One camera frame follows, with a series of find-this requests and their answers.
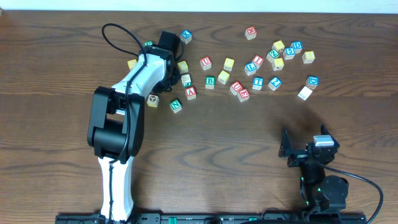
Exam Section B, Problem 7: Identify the blue 5 block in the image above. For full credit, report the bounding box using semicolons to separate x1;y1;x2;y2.
283;47;295;60

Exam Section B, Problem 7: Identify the yellow hammer block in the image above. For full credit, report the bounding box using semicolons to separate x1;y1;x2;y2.
271;58;284;71

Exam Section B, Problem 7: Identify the red block far top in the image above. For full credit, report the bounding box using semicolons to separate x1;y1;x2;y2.
245;26;257;40

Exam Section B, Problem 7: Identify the green F block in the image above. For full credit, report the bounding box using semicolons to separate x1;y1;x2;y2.
144;40;154;47

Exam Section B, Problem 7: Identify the blue L block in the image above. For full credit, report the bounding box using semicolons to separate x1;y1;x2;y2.
244;62;257;76

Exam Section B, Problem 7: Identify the red E block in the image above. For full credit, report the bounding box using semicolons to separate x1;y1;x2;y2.
238;88;251;102

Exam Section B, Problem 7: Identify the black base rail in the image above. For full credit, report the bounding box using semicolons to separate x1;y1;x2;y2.
55;212;368;224

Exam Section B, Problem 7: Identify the yellow block far left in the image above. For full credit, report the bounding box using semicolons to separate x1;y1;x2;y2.
127;59;137;70

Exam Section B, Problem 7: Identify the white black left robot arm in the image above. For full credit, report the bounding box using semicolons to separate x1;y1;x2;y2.
87;31;181;223

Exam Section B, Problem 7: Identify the green B block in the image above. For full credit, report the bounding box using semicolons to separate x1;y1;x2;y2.
205;76;215;89

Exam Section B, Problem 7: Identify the plain green-edged block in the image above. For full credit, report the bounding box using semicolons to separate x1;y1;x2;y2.
181;74;192;88

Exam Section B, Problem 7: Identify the blue D block upper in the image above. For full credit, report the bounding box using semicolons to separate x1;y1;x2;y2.
290;41;303;54

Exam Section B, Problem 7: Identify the blue X block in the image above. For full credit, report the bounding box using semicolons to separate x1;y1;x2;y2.
180;30;192;44

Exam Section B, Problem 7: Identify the red u block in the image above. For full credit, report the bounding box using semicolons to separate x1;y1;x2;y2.
200;56;212;70
230;81;243;96

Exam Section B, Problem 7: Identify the red I block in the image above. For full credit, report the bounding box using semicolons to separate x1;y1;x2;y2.
252;55;264;69

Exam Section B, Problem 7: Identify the yellow 8 block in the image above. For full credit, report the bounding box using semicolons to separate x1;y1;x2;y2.
302;51;315;64

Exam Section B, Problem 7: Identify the yellow block centre upper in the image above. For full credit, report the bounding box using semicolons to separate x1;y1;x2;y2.
223;58;234;72

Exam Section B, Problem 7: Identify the blue D block lower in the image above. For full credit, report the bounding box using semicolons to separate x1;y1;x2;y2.
305;76;319;90

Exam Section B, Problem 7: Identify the blue 2 block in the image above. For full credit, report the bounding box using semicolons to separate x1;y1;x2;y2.
268;77;282;91

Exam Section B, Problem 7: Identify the yellow block centre lower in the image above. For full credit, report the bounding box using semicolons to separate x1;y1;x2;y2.
218;70;230;85

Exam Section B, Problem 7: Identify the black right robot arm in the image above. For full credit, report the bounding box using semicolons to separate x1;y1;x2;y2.
278;125;349;219

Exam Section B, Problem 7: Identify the blue T block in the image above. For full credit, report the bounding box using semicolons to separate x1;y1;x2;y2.
252;77;264;90

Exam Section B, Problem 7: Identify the plain wooden block right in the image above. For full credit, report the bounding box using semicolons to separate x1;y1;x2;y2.
298;86;313;101

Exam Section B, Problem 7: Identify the red U block lower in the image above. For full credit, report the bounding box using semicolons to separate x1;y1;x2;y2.
230;81;243;96

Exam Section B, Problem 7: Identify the yellow O block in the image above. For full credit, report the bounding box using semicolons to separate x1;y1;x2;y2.
177;60;189;74

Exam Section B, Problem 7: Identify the blue d block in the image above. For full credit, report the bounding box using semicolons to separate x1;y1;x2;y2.
290;41;303;54
305;76;319;90

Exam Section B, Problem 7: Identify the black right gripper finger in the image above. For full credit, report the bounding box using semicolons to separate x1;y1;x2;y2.
278;129;292;157
320;124;334;140

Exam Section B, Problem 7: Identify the green Z block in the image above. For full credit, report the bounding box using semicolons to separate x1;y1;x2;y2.
266;49;280;63

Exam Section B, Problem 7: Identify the green N block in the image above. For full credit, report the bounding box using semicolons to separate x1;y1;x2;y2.
170;99;182;113

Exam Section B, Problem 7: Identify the red A block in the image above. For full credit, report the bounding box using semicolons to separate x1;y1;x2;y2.
185;86;197;100

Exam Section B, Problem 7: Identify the monkey picture wooden block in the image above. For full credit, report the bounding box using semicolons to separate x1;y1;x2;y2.
147;95;159;108

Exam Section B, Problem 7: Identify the yellow block top right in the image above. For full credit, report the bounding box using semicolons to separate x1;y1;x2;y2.
272;40;285;53

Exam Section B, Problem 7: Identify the red U block upper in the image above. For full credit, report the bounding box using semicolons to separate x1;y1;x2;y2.
200;56;212;70

